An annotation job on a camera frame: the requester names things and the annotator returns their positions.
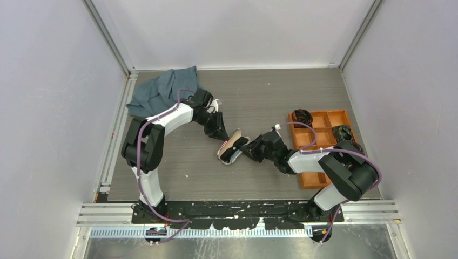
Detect brown black rolled belt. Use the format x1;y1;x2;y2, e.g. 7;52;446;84
292;109;313;128

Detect camouflage rolled belt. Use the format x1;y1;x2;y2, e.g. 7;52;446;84
332;125;356;142

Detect white slotted cable duct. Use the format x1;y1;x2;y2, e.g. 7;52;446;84
89;227;313;238

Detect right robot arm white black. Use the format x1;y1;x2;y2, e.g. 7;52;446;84
240;131;381;222

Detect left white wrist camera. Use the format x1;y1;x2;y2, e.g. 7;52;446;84
207;98;222;113

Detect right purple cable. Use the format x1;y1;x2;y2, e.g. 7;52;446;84
275;121;383;244

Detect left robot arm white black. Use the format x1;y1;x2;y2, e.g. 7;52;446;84
121;88;228;223

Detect crumpled grey-blue cloth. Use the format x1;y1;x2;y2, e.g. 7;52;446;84
126;66;202;117

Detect patterned glasses case tan lining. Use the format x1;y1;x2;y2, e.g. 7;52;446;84
217;128;249;165

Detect black sunglasses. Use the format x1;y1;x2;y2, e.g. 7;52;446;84
220;137;250;163

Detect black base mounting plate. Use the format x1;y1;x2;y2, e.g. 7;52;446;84
130;200;344;230

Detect orange compartment tray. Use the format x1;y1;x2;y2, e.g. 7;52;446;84
288;110;356;189

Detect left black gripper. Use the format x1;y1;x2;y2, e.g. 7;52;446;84
196;111;230;142

